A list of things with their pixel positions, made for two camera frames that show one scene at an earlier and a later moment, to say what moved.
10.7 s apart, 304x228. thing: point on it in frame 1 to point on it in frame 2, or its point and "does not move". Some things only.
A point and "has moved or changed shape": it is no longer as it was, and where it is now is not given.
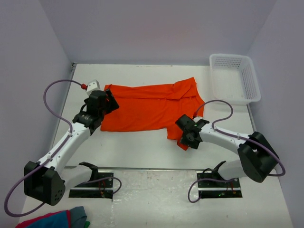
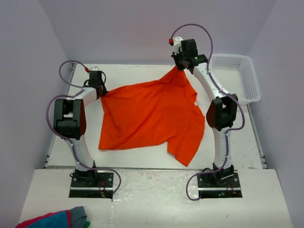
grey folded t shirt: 78,217 does not move
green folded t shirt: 87,224 does not move
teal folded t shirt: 59,220 does not move
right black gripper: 184,129 to 180,63
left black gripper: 110,100 to 102,90
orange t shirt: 156,108 has moved or changed shape
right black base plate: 211,189 does not move
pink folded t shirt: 67,214 does not move
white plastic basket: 234,79 does not move
